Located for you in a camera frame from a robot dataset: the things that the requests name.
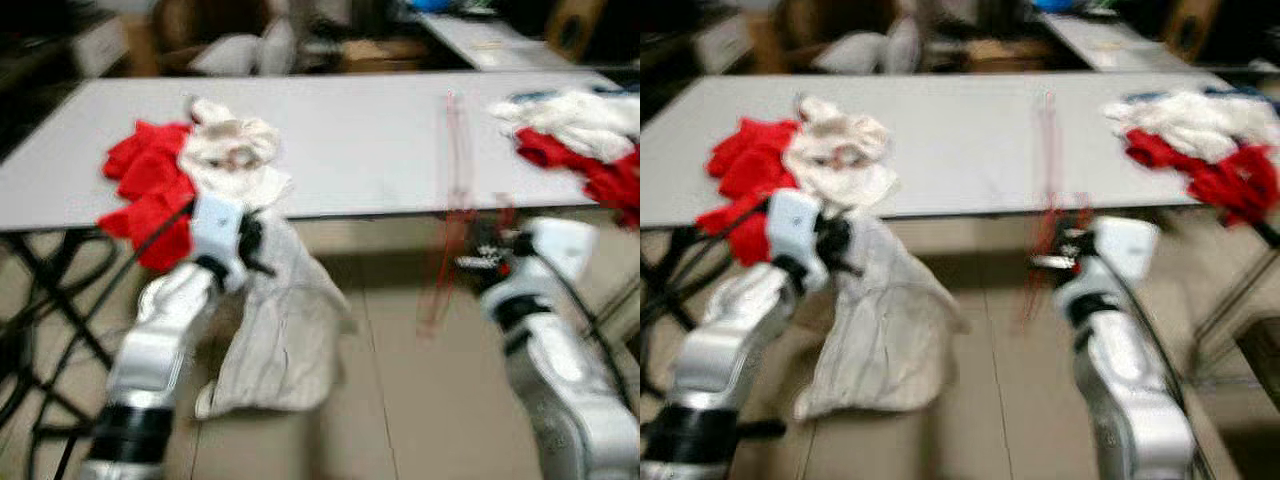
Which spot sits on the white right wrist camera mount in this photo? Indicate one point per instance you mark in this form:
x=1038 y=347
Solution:
x=1125 y=245
x=560 y=245

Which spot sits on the blue box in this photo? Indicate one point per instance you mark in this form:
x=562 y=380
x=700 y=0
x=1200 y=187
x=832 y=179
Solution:
x=435 y=5
x=1055 y=4

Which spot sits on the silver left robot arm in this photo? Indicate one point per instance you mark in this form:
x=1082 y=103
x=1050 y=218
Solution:
x=730 y=340
x=160 y=340

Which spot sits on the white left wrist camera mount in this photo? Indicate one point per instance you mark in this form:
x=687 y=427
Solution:
x=795 y=225
x=218 y=228

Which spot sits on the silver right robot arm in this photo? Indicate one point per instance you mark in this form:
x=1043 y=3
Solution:
x=550 y=370
x=1130 y=380

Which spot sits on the grey pillow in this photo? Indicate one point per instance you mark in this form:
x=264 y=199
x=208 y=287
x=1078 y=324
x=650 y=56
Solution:
x=905 y=45
x=280 y=45
x=228 y=55
x=850 y=52

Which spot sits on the red plastic hanger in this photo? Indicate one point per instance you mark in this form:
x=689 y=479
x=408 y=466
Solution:
x=452 y=200
x=1050 y=190

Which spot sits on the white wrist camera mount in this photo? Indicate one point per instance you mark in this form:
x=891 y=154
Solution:
x=1125 y=245
x=795 y=225
x=218 y=228
x=560 y=245

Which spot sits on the dark wicker armchair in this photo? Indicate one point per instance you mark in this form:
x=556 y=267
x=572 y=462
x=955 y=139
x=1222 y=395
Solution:
x=190 y=20
x=810 y=20

